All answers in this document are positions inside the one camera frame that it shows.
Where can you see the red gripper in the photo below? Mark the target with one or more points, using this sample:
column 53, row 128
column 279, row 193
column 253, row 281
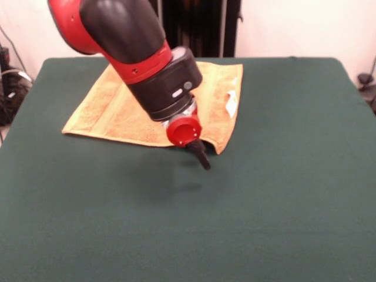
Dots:
column 185, row 132

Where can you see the tan terry towel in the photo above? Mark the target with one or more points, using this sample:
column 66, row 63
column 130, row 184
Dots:
column 117, row 117

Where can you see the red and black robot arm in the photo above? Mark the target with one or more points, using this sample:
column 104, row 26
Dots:
column 132, row 44

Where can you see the dark green tablecloth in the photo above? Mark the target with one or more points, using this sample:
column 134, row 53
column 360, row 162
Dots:
column 205, row 220

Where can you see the black upright column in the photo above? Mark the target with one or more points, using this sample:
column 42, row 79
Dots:
column 202, row 29

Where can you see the black wall power strip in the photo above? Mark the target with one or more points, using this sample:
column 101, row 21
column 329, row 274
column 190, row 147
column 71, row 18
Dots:
column 4, row 57

